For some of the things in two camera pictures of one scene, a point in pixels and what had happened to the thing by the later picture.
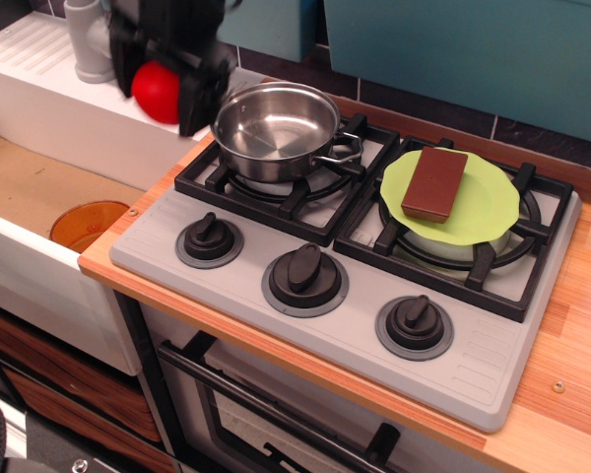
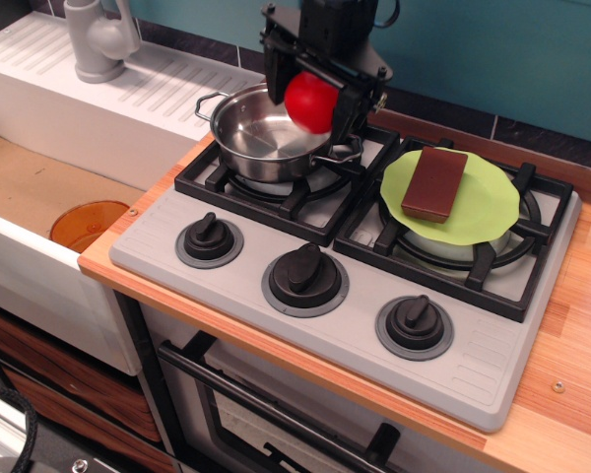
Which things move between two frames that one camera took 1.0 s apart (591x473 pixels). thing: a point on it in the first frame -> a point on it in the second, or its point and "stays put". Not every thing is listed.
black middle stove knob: x=304 y=282 stays put
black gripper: x=184 y=31 -> x=335 y=37
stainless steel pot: x=275 y=131 stays put
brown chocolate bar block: x=433 y=183 stays put
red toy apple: x=156 y=92 -> x=310 y=101
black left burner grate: x=313 y=207 stays put
